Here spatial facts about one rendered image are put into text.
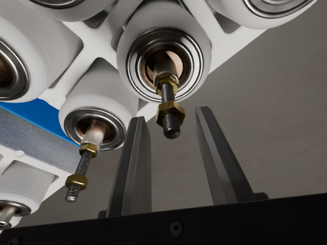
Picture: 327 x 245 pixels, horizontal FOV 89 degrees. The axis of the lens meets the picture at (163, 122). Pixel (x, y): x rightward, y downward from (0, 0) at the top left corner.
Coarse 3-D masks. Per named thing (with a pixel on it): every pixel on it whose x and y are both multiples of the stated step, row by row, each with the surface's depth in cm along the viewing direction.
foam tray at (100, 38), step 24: (120, 0) 18; (192, 0) 19; (72, 24) 20; (96, 24) 22; (120, 24) 20; (216, 24) 20; (96, 48) 22; (216, 48) 22; (240, 48) 22; (72, 72) 24; (48, 96) 26
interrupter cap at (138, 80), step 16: (144, 32) 14; (160, 32) 14; (176, 32) 14; (144, 48) 15; (160, 48) 15; (176, 48) 15; (192, 48) 15; (128, 64) 16; (144, 64) 16; (176, 64) 16; (192, 64) 16; (128, 80) 17; (144, 80) 17; (192, 80) 17; (144, 96) 18; (160, 96) 18; (176, 96) 18
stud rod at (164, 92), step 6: (168, 84) 13; (162, 90) 13; (168, 90) 12; (162, 96) 12; (168, 96) 12; (174, 96) 12; (162, 102) 12; (168, 114) 10; (174, 114) 10; (168, 120) 10; (174, 120) 10; (168, 126) 9; (174, 126) 9; (168, 132) 9; (174, 132) 9; (180, 132) 10; (168, 138) 10; (174, 138) 10
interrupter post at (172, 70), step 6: (162, 60) 15; (168, 60) 15; (156, 66) 15; (162, 66) 14; (168, 66) 14; (174, 66) 15; (156, 72) 14; (162, 72) 13; (168, 72) 13; (174, 72) 14; (156, 78) 14
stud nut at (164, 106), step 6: (168, 102) 10; (174, 102) 10; (162, 108) 10; (168, 108) 10; (174, 108) 10; (180, 108) 10; (156, 114) 11; (162, 114) 10; (180, 114) 10; (156, 120) 11; (162, 120) 11; (180, 120) 11; (162, 126) 11
